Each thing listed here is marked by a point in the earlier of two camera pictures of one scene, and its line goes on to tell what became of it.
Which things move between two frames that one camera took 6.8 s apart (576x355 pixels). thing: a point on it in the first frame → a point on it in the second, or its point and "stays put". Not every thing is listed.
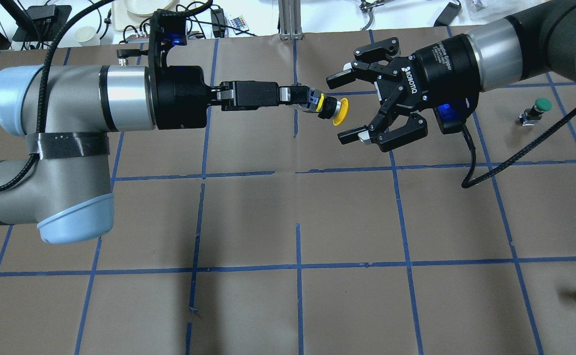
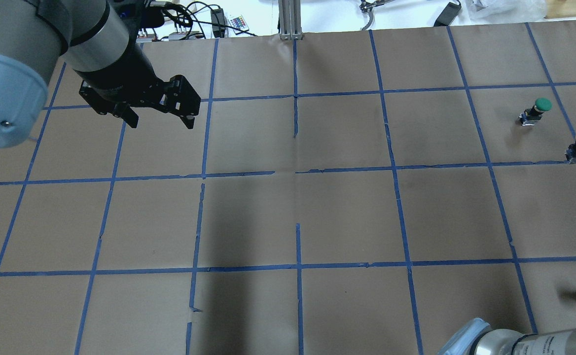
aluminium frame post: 290,16 stays put
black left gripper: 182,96 → 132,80
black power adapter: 217,17 stays put
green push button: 529,116 stays put
